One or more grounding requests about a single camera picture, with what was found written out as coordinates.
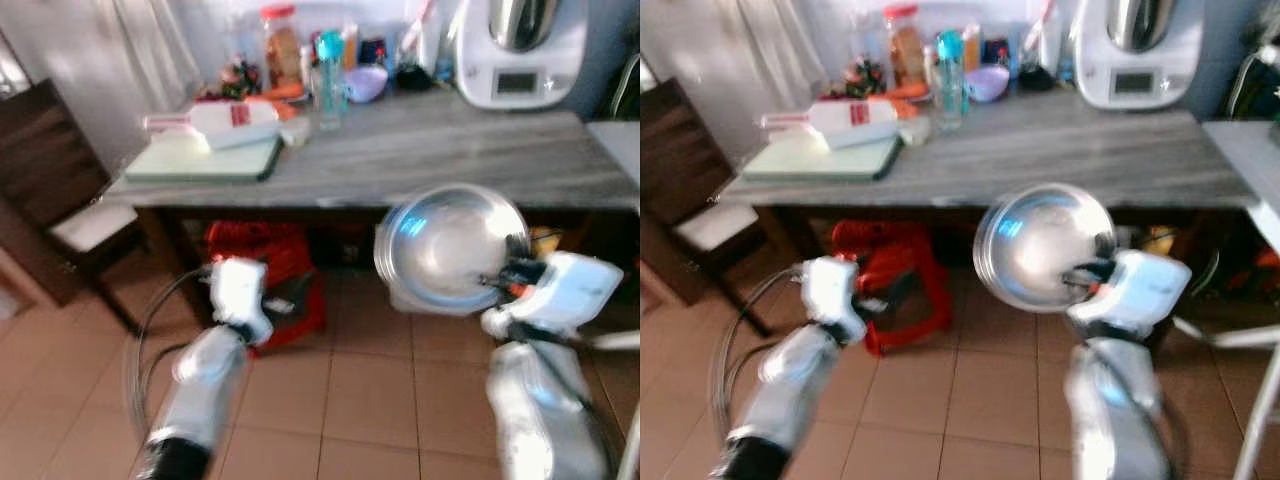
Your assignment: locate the white food processor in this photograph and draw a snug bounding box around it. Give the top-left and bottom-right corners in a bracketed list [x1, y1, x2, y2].
[1072, 0, 1206, 111]
[452, 0, 591, 111]

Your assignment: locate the dark wooden chair white cushion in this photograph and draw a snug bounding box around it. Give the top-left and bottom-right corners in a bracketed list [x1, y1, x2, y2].
[0, 78, 153, 336]
[640, 78, 776, 336]

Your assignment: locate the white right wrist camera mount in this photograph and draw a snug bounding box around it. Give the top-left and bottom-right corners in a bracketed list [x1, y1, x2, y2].
[1065, 250, 1193, 339]
[482, 252, 624, 341]

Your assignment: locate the white bottle red label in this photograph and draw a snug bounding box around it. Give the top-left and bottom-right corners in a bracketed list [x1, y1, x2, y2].
[760, 97, 899, 151]
[143, 98, 283, 152]

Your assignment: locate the red green vegetable bunch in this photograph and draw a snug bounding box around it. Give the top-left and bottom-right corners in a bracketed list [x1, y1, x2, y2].
[215, 58, 263, 101]
[840, 58, 886, 99]

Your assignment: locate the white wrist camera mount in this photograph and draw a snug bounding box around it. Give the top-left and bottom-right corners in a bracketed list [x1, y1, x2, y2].
[482, 252, 624, 341]
[208, 257, 273, 346]
[1065, 250, 1193, 339]
[800, 257, 869, 346]

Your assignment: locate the clear water bottle teal cap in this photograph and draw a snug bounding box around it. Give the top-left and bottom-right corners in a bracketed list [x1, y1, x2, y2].
[934, 30, 969, 132]
[312, 30, 349, 132]

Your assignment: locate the purple bowl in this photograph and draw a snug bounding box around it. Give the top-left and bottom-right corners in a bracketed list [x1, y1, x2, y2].
[344, 65, 390, 104]
[966, 65, 1011, 104]

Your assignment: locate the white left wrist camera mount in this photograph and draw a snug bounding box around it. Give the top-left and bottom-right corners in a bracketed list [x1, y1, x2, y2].
[208, 257, 273, 346]
[800, 257, 869, 346]

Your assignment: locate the orange carrot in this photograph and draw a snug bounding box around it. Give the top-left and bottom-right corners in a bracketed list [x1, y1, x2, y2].
[248, 82, 307, 121]
[880, 82, 931, 119]

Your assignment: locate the clear jar red lid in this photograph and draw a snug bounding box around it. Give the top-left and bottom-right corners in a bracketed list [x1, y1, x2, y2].
[882, 3, 928, 89]
[259, 4, 305, 91]

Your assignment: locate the dark wooden grey-top table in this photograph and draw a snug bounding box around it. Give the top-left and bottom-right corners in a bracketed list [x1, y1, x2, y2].
[715, 95, 1259, 336]
[100, 95, 641, 331]

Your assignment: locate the white curtain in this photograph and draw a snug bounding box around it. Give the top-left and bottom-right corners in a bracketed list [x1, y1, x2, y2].
[735, 0, 831, 96]
[100, 0, 216, 101]

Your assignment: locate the stainless steel bowl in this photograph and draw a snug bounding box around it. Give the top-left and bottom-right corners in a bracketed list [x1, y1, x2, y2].
[374, 182, 532, 317]
[972, 182, 1118, 314]

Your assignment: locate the black bowl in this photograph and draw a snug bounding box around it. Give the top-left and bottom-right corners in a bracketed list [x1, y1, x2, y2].
[1016, 62, 1058, 93]
[394, 62, 437, 93]

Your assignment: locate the white folding table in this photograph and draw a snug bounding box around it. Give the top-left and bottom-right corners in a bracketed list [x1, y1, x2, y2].
[1175, 120, 1280, 480]

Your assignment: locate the red plastic stool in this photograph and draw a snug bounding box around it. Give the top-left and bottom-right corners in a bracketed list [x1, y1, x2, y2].
[203, 220, 328, 358]
[830, 220, 951, 358]

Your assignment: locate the pale green cutting board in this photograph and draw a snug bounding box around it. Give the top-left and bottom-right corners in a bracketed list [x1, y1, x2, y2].
[742, 132, 906, 183]
[124, 134, 285, 185]

